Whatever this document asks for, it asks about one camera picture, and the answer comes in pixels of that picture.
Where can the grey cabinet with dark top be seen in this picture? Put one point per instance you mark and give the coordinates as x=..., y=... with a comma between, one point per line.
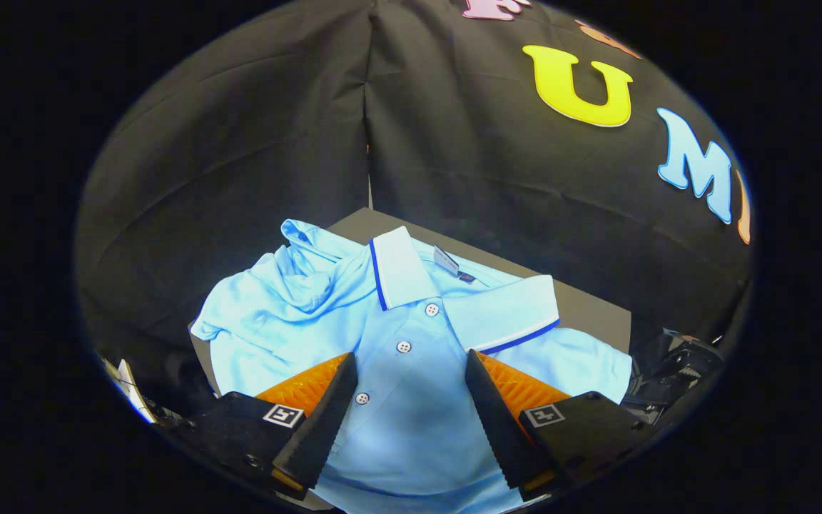
x=582, y=314

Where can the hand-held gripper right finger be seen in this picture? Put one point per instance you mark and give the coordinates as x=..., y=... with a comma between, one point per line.
x=500, y=428

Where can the black backdrop cloth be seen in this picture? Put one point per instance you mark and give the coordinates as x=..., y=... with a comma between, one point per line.
x=275, y=143

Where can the black washing machine lid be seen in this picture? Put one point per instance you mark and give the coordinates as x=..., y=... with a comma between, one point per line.
x=678, y=357

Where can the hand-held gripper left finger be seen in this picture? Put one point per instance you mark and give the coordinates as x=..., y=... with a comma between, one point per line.
x=318, y=428

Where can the light blue polo shirt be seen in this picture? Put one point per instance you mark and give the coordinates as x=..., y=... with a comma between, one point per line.
x=411, y=428

